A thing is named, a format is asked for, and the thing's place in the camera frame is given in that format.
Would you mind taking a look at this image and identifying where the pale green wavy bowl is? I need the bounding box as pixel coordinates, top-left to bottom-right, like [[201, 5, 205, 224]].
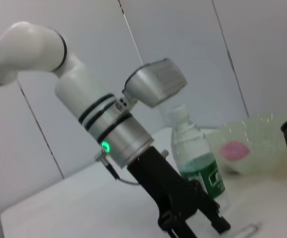
[[205, 112, 287, 176]]

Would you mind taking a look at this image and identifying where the clear green-label water bottle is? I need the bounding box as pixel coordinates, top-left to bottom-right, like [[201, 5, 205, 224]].
[[166, 104, 231, 216]]

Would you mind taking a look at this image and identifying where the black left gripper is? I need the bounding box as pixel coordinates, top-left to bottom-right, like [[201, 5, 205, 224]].
[[127, 146, 231, 238]]

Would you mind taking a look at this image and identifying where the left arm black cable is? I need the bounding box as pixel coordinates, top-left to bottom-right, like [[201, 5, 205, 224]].
[[94, 150, 141, 185]]

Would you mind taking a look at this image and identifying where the pink peach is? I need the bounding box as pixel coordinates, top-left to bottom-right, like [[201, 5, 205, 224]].
[[218, 140, 251, 162]]

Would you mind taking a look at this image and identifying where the silver white ballpoint pen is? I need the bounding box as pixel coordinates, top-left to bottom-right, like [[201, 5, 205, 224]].
[[234, 221, 264, 236]]

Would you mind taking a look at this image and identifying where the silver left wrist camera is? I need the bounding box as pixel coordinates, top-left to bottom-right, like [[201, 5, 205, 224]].
[[122, 58, 188, 109]]

